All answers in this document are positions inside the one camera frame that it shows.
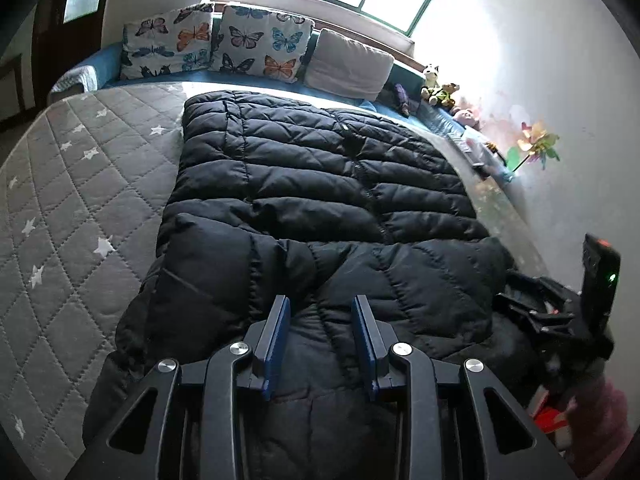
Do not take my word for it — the butterfly print pillow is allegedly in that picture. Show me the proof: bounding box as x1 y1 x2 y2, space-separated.
208 4 317 84
120 2 217 81

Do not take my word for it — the blue sofa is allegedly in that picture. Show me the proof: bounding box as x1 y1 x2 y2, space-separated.
47 15 517 183

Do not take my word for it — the person's right forearm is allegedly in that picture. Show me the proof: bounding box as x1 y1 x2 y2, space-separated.
564 374 632 480

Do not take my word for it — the purple soft toy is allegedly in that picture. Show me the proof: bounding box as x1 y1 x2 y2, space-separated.
392 82 412 117

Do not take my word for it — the red plastic stool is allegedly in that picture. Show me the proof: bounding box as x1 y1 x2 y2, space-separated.
529 404 572 447

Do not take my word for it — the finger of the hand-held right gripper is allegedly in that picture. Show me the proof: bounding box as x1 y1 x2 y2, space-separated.
504 272 578 308
492 292 581 337

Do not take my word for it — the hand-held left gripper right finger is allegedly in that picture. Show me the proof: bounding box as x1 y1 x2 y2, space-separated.
351 295 579 480

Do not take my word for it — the pink plush toy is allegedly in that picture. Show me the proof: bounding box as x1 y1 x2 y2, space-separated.
452 107 482 129

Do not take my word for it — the colourful pinwheel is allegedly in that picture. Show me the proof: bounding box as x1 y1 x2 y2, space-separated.
505 120 562 172

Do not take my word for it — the black puffer coat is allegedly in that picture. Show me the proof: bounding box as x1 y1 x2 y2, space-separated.
82 90 547 480

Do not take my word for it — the plain white pillow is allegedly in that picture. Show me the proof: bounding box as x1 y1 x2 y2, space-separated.
303 27 397 103

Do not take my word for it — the dark wooden door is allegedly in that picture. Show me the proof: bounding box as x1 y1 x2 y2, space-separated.
29 0 119 112

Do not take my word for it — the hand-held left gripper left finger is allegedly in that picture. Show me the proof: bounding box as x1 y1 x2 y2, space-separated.
65 295 292 480

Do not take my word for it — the grey star quilted table cover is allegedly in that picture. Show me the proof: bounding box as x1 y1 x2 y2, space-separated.
0 80 551 480

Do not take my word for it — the brown green plush toy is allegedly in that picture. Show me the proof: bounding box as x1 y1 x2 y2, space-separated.
420 82 461 109

